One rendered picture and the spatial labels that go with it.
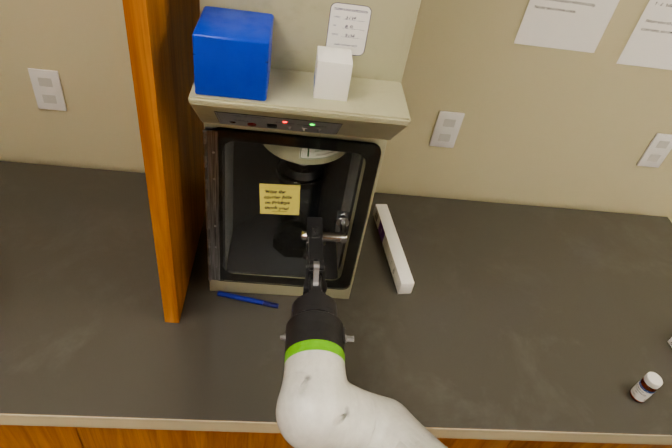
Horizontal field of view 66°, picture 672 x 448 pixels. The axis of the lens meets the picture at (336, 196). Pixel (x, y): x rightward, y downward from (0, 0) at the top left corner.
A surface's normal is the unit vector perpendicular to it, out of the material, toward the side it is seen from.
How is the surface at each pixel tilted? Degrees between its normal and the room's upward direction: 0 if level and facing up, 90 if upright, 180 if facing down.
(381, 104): 0
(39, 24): 90
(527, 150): 90
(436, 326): 0
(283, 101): 0
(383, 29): 90
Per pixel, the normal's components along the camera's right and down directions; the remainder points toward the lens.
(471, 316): 0.14, -0.75
